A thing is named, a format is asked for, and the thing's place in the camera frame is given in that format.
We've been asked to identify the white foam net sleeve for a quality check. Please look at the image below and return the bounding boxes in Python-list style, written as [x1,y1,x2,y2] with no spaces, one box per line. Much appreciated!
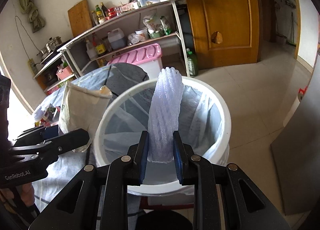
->
[148,67,184,163]

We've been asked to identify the white round trash bin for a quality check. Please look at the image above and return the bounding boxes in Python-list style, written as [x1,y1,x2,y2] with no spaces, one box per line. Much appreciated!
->
[93,76,232,197]

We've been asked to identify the person's left hand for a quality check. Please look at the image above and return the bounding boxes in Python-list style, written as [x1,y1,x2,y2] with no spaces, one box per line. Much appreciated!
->
[1,183,35,207]

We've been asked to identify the translucent white bin liner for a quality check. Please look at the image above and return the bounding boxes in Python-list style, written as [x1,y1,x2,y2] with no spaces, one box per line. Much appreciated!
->
[102,85,230,195]

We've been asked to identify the beige paper bag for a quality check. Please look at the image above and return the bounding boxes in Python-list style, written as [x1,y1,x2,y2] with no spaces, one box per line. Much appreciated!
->
[59,82,113,153]

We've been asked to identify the pink plastic basket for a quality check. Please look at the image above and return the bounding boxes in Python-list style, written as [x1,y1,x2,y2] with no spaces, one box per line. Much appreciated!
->
[56,66,73,80]

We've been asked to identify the white power strip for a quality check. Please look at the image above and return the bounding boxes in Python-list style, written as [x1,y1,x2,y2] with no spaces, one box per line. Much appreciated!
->
[28,58,38,76]

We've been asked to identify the blue grey table cloth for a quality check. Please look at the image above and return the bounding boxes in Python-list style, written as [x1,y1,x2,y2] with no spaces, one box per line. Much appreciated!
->
[33,63,149,210]

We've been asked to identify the stainless steel pot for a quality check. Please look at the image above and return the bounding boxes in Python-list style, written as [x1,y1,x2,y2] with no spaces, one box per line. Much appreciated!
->
[37,36,62,57]

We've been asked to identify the grey cabinet side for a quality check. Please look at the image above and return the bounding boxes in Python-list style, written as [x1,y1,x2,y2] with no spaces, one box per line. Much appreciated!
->
[271,56,320,215]

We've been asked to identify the oil bottle yellow label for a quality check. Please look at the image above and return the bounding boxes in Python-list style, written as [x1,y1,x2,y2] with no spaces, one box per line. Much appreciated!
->
[92,33,107,57]

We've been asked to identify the green plastic bottle on floor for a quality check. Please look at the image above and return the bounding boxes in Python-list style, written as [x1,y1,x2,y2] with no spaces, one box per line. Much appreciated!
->
[186,49,199,77]

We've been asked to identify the pink lid storage box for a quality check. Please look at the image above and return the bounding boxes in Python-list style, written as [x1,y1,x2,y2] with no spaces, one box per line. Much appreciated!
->
[108,43,163,79]

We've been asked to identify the white jug dark liquid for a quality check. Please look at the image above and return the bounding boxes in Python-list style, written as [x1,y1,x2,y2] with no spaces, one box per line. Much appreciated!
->
[107,28,127,50]

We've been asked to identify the wooden cutting board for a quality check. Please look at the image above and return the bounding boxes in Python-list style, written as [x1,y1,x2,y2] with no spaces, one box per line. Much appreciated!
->
[68,0,93,37]

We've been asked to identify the hanging green cloth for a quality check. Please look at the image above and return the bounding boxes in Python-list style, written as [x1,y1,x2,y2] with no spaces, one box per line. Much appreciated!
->
[19,0,46,33]

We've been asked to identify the white plastic tub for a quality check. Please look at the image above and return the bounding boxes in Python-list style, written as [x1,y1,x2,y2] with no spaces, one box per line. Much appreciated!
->
[135,27,150,40]

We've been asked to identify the white metal shelf rack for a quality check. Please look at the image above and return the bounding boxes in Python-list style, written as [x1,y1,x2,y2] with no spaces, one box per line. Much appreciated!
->
[32,0,191,93]

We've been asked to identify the white green snack bags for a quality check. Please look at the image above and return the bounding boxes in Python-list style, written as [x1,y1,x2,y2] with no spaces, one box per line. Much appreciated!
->
[143,14,172,39]

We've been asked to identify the brown wooden door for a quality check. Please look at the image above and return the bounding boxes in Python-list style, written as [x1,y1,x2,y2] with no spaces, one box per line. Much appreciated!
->
[187,0,260,70]

